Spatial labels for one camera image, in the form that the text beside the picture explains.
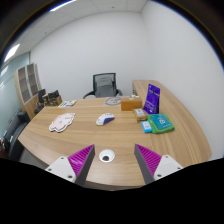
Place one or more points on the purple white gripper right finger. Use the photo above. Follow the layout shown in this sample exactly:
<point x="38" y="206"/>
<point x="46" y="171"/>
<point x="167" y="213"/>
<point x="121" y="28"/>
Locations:
<point x="154" y="166"/>

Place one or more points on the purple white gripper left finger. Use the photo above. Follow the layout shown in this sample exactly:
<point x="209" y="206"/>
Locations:
<point x="74" y="168"/>

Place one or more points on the small blue white box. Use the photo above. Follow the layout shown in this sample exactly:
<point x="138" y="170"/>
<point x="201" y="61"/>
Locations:
<point x="146" y="127"/>

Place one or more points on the green flat package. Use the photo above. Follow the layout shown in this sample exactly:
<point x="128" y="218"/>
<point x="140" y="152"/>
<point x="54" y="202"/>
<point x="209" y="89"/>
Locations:
<point x="160" y="123"/>

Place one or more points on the small tan snack box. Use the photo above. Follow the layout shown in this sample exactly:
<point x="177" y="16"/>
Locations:
<point x="140" y="114"/>

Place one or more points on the purple standing package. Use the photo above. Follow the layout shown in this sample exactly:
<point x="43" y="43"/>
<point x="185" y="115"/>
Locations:
<point x="151" y="105"/>

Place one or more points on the green white leaflet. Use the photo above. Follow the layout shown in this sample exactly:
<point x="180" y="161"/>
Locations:
<point x="67" y="103"/>

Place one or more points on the brown cardboard box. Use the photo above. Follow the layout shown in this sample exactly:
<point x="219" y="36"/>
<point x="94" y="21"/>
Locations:
<point x="129" y="103"/>

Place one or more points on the black office chair left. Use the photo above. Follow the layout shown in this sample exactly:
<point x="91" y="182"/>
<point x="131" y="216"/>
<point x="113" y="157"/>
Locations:
<point x="12" y="148"/>

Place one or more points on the black items on side desk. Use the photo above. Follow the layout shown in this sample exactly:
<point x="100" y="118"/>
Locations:
<point x="47" y="99"/>

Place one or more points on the round grey pad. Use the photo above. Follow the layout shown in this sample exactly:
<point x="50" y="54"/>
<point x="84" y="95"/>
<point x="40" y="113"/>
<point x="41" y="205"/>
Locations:
<point x="112" y="101"/>

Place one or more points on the grey mesh office chair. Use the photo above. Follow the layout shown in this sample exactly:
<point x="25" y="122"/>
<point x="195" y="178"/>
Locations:
<point x="104" y="85"/>

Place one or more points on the wooden shelf cabinet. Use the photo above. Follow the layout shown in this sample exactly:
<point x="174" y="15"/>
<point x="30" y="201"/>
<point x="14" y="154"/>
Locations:
<point x="27" y="87"/>

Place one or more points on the white desk cable grommet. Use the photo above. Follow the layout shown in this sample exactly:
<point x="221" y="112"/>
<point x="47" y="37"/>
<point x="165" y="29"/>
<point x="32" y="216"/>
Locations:
<point x="107" y="155"/>

